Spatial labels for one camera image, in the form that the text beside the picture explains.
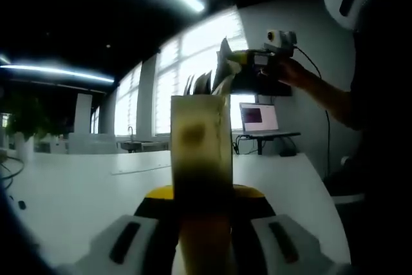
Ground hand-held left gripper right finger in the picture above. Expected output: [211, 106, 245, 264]
[230, 184, 352, 275]

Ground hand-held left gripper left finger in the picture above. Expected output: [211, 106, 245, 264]
[61, 185, 180, 275]

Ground gold foil mask packet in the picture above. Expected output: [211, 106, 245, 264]
[211, 35, 242, 95]

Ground gold paper bag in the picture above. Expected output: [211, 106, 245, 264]
[170, 93, 234, 275]

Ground person's right hand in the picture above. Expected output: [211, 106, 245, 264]
[278, 58, 318, 91]

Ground large window with blinds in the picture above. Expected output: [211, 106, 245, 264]
[154, 6, 248, 136]

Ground open laptop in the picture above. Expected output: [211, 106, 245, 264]
[239, 102, 302, 137]

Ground white table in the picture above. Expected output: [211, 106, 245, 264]
[0, 151, 351, 275]

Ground steel sink counter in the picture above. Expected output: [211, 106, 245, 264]
[120, 140, 170, 153]

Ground white cabinet counter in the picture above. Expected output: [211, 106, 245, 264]
[67, 132, 118, 155]

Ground person in black shirt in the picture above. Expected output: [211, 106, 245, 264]
[349, 0, 412, 268]

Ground narrow window with blinds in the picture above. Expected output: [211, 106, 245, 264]
[114, 62, 142, 136]

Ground white plant pot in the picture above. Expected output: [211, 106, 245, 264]
[15, 133, 35, 163]

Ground green potted plant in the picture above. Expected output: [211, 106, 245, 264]
[1, 93, 64, 139]

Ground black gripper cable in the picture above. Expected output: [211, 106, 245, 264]
[294, 45, 332, 179]

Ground tangled grey cables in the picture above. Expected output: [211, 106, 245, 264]
[0, 155, 26, 189]

